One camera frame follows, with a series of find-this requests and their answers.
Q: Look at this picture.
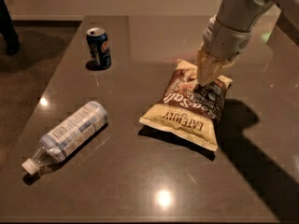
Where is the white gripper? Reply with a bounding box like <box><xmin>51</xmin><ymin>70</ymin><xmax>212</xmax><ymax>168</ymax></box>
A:
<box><xmin>197</xmin><ymin>16</ymin><xmax>251</xmax><ymax>87</ymax></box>

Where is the brown Late July chip bag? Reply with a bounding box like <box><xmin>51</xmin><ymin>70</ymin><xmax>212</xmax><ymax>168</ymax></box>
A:
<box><xmin>139</xmin><ymin>60</ymin><xmax>233</xmax><ymax>151</ymax></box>

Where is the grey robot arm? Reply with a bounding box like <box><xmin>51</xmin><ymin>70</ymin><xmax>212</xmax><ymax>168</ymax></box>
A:
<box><xmin>197</xmin><ymin>0</ymin><xmax>299</xmax><ymax>86</ymax></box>

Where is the clear plastic water bottle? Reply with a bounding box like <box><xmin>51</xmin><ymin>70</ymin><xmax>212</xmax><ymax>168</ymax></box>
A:
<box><xmin>21</xmin><ymin>101</ymin><xmax>108</xmax><ymax>175</ymax></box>

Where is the person leg in background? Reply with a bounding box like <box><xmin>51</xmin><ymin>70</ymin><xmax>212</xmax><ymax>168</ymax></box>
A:
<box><xmin>0</xmin><ymin>0</ymin><xmax>20</xmax><ymax>56</ymax></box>

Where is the blue Pepsi can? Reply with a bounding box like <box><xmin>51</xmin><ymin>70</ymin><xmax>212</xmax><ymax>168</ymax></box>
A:
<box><xmin>86</xmin><ymin>27</ymin><xmax>112</xmax><ymax>70</ymax></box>

